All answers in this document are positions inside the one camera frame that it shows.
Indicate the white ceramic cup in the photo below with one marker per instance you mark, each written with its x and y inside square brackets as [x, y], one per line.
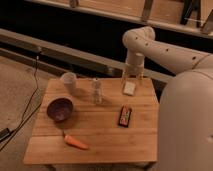
[69, 81]

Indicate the white sponge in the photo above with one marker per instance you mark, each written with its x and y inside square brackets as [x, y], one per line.
[129, 88]

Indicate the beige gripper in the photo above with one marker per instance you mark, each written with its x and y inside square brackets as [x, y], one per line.
[134, 66]

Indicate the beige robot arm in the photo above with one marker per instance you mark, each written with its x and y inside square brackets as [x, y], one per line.
[185, 117]

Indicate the wooden table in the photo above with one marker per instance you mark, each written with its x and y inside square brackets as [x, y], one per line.
[97, 126]

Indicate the black device on floor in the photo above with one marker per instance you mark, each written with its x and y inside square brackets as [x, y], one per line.
[4, 134]

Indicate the black candy bar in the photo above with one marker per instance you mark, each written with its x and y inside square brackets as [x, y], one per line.
[124, 117]

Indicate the purple ceramic bowl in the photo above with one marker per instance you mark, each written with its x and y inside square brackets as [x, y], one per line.
[60, 109]

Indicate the orange carrot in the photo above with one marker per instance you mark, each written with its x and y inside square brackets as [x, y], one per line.
[74, 142]

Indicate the clear glass shaker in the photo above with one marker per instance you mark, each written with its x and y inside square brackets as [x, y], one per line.
[96, 91]

